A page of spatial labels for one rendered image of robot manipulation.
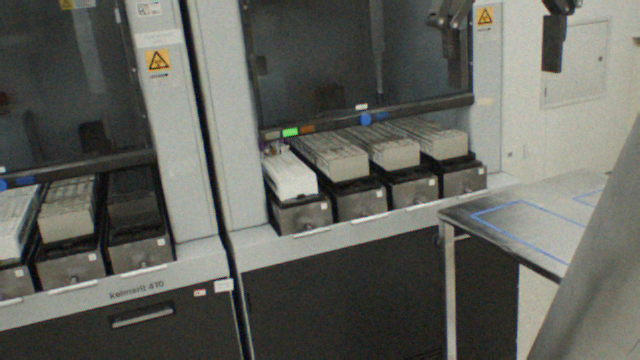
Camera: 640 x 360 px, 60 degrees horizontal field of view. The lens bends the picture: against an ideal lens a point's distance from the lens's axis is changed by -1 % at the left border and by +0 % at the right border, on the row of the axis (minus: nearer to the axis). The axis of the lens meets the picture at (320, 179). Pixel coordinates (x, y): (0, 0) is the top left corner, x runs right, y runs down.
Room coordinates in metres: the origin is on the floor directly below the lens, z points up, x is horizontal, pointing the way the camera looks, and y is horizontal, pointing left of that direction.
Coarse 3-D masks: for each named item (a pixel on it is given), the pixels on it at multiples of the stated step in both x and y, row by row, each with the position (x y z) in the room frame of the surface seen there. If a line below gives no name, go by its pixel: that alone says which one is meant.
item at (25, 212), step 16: (0, 208) 1.33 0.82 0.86; (16, 208) 1.32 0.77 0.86; (32, 208) 1.40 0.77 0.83; (0, 224) 1.22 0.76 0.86; (16, 224) 1.21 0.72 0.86; (32, 224) 1.31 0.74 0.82; (0, 240) 1.12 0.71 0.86; (16, 240) 1.14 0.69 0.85; (0, 256) 1.12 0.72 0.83; (16, 256) 1.13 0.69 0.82
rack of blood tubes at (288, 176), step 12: (276, 156) 1.54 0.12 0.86; (288, 156) 1.52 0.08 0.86; (264, 168) 1.46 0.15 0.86; (276, 168) 1.42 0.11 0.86; (288, 168) 1.42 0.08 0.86; (300, 168) 1.40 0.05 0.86; (276, 180) 1.33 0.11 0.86; (288, 180) 1.31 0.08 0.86; (300, 180) 1.32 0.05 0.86; (312, 180) 1.33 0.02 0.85; (276, 192) 1.35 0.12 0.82; (288, 192) 1.31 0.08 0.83; (300, 192) 1.32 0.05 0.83; (312, 192) 1.33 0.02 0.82
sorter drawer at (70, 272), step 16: (96, 240) 1.20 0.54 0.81; (48, 256) 1.12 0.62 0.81; (64, 256) 1.13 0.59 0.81; (80, 256) 1.13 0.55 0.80; (96, 256) 1.14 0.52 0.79; (48, 272) 1.11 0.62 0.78; (64, 272) 1.12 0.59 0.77; (80, 272) 1.13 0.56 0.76; (96, 272) 1.14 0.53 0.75; (48, 288) 1.11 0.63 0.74; (64, 288) 1.08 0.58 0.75; (80, 288) 1.09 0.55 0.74
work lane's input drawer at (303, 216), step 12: (264, 180) 1.47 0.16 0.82; (276, 204) 1.31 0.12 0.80; (288, 204) 1.28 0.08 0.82; (300, 204) 1.29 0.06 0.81; (312, 204) 1.29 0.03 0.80; (324, 204) 1.30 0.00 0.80; (276, 216) 1.30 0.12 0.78; (288, 216) 1.27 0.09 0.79; (300, 216) 1.28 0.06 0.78; (312, 216) 1.29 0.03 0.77; (324, 216) 1.30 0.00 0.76; (288, 228) 1.27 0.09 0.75; (300, 228) 1.28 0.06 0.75; (312, 228) 1.29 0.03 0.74; (324, 228) 1.25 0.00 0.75
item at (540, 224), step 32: (512, 192) 1.19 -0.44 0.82; (544, 192) 1.17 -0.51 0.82; (576, 192) 1.15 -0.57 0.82; (448, 224) 1.11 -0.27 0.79; (480, 224) 1.04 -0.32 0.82; (512, 224) 1.03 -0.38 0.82; (544, 224) 1.01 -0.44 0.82; (576, 224) 1.00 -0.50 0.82; (448, 256) 1.12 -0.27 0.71; (512, 256) 0.92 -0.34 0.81; (544, 256) 0.88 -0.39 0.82; (448, 288) 1.12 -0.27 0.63; (448, 320) 1.12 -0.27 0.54; (448, 352) 1.12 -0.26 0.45
